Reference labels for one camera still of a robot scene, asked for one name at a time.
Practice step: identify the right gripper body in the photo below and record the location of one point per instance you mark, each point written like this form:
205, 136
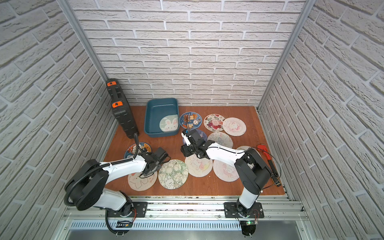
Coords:
189, 150

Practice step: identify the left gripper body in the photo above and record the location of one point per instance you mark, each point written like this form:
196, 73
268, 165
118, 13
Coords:
162, 154

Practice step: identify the cream pink character coaster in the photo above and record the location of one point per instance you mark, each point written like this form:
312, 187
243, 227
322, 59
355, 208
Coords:
198, 167

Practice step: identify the green bunnies coaster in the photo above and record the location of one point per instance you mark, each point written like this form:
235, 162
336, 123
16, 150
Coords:
173, 174

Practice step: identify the beige bear bow coaster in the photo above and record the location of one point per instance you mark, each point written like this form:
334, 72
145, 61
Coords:
141, 183

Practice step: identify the teal storage box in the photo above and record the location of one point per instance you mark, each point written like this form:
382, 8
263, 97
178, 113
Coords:
157, 109

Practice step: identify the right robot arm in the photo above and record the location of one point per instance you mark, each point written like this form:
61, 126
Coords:
253, 171

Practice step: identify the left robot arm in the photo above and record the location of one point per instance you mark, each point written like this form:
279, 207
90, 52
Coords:
87, 187

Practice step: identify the lavender bear coaster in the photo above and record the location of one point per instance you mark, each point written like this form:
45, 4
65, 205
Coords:
201, 133

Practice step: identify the blue cartoon animals coaster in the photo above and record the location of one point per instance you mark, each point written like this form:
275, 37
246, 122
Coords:
190, 120

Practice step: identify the white butterfly coaster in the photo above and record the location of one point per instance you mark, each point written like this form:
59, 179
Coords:
222, 139

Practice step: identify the floral pink coaster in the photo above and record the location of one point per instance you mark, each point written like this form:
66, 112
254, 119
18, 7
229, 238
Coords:
214, 122

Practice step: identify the pink piglet coaster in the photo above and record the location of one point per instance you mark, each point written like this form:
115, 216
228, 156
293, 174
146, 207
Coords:
225, 172

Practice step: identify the white pink sketch coaster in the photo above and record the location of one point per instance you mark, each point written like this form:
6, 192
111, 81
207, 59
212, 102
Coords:
234, 127

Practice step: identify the white dog face coaster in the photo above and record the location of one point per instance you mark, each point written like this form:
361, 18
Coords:
243, 148

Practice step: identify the black orange tool case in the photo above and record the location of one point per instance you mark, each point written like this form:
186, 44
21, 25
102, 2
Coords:
121, 108

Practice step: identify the black screwdriver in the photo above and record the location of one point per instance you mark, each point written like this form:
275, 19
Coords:
275, 175

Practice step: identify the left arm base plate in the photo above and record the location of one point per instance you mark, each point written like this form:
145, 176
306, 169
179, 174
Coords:
130, 210

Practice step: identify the aluminium rail frame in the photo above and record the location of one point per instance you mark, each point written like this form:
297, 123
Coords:
189, 213

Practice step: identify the red handled tool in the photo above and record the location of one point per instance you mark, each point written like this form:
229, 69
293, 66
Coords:
264, 150

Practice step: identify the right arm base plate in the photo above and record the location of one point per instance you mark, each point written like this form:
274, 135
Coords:
236, 210

